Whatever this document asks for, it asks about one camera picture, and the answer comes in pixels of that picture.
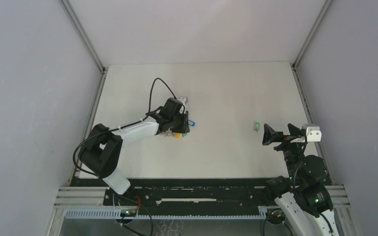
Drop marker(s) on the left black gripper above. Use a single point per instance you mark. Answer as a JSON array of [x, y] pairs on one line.
[[183, 127]]

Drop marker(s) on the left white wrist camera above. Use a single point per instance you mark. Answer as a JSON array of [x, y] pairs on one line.
[[183, 99]]

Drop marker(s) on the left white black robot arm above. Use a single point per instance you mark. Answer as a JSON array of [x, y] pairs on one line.
[[100, 152]]

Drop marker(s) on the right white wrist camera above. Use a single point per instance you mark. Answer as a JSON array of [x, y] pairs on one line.
[[312, 133]]

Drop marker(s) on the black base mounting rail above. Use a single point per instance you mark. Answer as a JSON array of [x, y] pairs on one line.
[[192, 196]]

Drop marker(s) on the green tagged single key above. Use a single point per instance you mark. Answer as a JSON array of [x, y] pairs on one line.
[[256, 126]]

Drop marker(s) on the right aluminium frame post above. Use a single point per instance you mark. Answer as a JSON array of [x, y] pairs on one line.
[[301, 69]]

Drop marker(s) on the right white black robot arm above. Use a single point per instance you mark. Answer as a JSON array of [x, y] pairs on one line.
[[302, 198]]

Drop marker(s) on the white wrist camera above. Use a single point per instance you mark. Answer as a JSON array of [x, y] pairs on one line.
[[312, 133], [183, 99]]

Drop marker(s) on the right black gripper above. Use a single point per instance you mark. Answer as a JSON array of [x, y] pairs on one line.
[[270, 135]]

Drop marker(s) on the keyring with coloured keys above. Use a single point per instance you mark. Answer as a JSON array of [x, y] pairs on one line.
[[175, 135]]

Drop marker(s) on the white slotted cable duct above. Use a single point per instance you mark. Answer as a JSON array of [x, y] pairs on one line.
[[89, 213]]

